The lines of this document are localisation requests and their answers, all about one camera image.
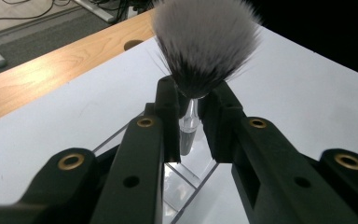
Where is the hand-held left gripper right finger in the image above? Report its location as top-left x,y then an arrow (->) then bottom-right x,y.
198,80 -> 358,224

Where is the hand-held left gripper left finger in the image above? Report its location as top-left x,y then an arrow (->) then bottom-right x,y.
89,75 -> 182,224

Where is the clear acrylic organizer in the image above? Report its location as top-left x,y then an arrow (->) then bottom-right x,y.
92,99 -> 221,224

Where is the black makeup brush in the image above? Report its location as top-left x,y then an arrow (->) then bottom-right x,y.
151,0 -> 262,157

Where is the white table board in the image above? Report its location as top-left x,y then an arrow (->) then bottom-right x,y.
0,26 -> 358,224

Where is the tangle of black cables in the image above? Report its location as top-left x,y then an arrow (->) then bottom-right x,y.
87,0 -> 155,21

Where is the black floor cable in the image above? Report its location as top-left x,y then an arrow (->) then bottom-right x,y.
0,0 -> 59,22

